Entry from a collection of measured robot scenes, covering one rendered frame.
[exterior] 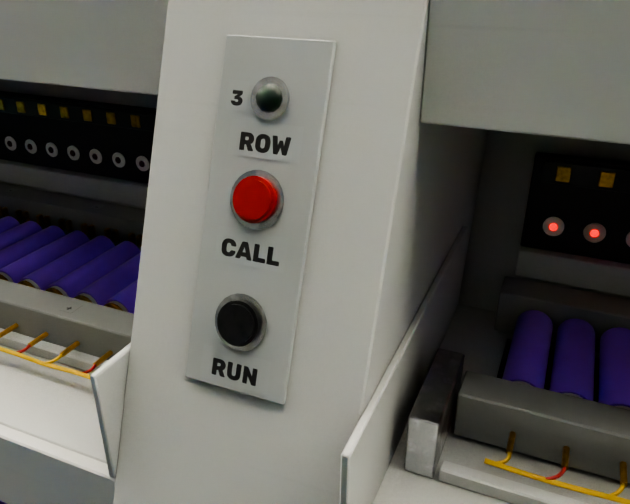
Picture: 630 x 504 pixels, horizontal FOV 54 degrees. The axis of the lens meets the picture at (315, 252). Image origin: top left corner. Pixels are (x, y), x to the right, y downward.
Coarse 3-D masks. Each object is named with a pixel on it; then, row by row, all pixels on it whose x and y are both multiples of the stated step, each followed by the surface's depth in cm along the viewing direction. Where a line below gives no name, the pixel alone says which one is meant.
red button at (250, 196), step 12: (252, 180) 20; (264, 180) 20; (240, 192) 21; (252, 192) 20; (264, 192) 20; (240, 204) 21; (252, 204) 21; (264, 204) 20; (276, 204) 20; (240, 216) 21; (252, 216) 21; (264, 216) 21
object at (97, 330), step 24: (0, 288) 33; (24, 288) 33; (0, 312) 32; (24, 312) 31; (48, 312) 31; (72, 312) 31; (96, 312) 31; (120, 312) 31; (0, 336) 31; (48, 336) 31; (72, 336) 31; (96, 336) 30; (120, 336) 29; (96, 360) 29
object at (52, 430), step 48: (96, 192) 45; (144, 192) 43; (0, 384) 29; (48, 384) 29; (96, 384) 22; (0, 432) 27; (48, 432) 27; (96, 432) 27; (0, 480) 28; (48, 480) 26; (96, 480) 25
